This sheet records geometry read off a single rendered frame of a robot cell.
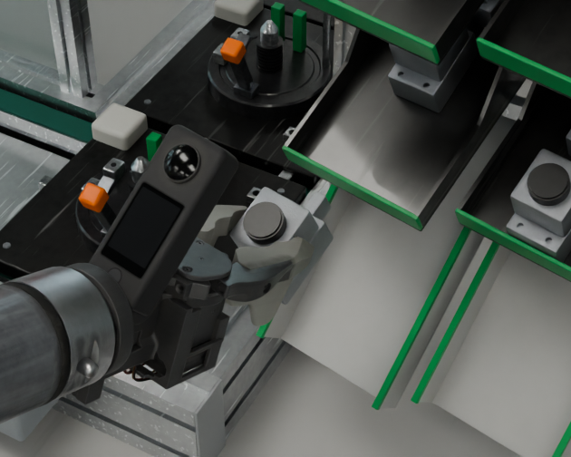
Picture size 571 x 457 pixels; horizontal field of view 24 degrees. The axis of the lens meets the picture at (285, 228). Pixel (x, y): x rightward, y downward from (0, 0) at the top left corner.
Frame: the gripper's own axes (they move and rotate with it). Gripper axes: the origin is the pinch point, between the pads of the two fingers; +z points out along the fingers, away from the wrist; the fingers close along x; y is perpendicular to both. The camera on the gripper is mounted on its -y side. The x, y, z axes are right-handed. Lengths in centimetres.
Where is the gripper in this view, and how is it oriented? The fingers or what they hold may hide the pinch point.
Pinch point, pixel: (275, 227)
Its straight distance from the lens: 95.6
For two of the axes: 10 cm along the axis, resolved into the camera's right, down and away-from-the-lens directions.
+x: 7.8, 4.4, -4.5
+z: 5.7, -2.1, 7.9
